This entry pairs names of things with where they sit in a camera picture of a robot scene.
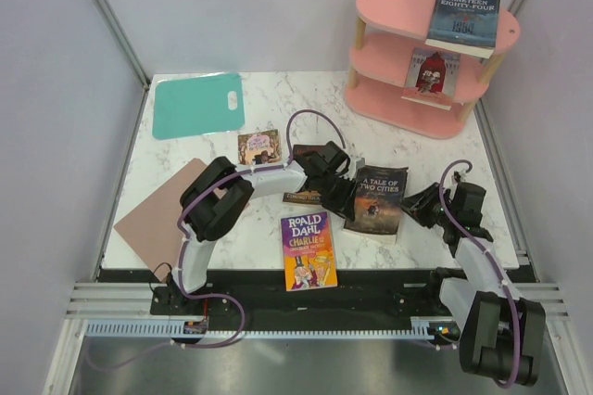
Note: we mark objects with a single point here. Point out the white slotted cable duct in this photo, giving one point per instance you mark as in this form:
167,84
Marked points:
420,328

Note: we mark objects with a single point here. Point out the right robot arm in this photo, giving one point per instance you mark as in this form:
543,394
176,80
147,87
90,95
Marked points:
501,331

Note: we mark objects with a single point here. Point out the Hamlet red cover book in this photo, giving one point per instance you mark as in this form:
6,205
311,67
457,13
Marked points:
431,78

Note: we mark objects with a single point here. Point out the purple illustrated children's book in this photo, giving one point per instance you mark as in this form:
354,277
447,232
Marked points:
259,148

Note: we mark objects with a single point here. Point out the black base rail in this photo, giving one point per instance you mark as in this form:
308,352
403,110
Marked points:
258,298

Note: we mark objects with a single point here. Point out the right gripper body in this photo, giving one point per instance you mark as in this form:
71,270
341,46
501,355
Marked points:
435,214

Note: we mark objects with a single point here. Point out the brown cardboard file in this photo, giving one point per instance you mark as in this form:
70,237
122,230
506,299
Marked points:
150,229

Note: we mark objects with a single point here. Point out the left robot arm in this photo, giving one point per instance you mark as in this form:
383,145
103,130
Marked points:
215,200

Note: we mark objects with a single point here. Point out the Nineteen Eighty-Four book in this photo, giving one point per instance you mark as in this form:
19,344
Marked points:
465,26

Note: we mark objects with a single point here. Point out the dark orange Edward Bulane book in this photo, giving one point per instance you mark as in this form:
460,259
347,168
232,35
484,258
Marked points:
303,197

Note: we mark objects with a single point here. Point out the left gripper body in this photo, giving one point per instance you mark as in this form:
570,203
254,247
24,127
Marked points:
332,183

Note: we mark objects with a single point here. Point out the pink three-tier shelf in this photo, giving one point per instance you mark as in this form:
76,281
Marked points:
387,32

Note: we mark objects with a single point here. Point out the A Tale of Two Cities book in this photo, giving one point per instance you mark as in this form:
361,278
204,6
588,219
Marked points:
377,203

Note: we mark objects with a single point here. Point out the Roald Dahl Charlie book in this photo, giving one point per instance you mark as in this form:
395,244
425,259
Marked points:
308,252

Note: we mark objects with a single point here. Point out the teal plastic file folder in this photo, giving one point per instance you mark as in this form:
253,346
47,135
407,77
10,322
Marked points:
202,105

